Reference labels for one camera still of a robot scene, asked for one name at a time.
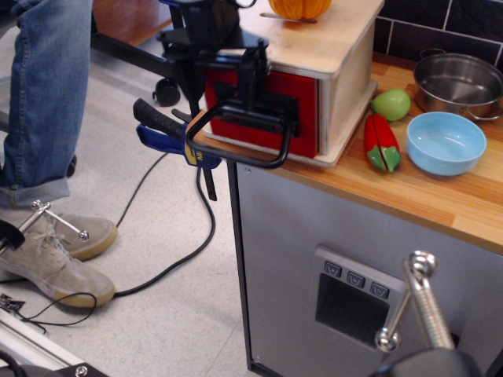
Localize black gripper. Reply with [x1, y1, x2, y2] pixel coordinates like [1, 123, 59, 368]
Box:
[160, 24, 270, 111]

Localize red front wooden drawer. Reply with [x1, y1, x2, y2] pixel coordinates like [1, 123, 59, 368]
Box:
[186, 69, 318, 169]

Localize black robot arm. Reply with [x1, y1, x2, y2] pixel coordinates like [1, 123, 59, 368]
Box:
[160, 1, 269, 111]

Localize light plywood box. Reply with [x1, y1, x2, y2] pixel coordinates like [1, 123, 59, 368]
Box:
[196, 0, 385, 169]

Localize orange toy pumpkin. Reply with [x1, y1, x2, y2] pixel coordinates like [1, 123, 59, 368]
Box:
[268, 0, 332, 20]

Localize blue bar clamp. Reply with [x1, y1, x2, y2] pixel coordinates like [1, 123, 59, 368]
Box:
[132, 0, 223, 202]

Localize green toy pear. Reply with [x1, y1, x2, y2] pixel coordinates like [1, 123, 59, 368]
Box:
[370, 89, 411, 122]

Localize red toy chili pepper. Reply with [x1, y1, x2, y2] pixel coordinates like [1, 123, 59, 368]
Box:
[364, 114, 402, 173]

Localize grey toy kitchen cabinet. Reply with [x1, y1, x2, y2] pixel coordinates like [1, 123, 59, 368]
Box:
[188, 50, 503, 377]

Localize light blue bowl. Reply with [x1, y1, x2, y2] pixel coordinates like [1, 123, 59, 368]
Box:
[406, 112, 487, 177]

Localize stainless steel pot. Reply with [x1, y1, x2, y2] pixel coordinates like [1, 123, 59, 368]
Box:
[413, 53, 502, 121]

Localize blue jeans leg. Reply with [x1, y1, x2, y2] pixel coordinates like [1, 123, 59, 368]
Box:
[1, 1, 93, 208]

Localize far beige suede shoe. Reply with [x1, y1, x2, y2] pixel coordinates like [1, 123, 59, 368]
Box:
[28, 213, 117, 261]

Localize beige suede shoe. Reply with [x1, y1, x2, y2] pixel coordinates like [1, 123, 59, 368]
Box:
[1, 229, 115, 308]
[28, 213, 117, 261]

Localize left metal clamp screw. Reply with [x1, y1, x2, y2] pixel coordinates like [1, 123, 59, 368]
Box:
[0, 199, 90, 256]

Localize metal clamp screw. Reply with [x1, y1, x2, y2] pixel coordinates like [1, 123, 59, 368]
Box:
[0, 199, 90, 256]
[374, 251, 456, 353]

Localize right metal clamp screw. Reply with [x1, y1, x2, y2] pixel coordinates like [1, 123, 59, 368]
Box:
[374, 251, 456, 353]

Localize near beige suede shoe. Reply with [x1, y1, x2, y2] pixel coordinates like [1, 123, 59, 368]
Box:
[1, 229, 115, 308]

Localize black wheeled table frame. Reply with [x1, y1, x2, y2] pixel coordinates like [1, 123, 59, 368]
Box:
[90, 1, 199, 112]

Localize thick black floor cable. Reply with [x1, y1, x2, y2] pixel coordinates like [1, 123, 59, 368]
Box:
[112, 152, 217, 298]

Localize aluminium frame rail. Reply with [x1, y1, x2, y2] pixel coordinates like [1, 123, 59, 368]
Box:
[1, 310, 106, 376]

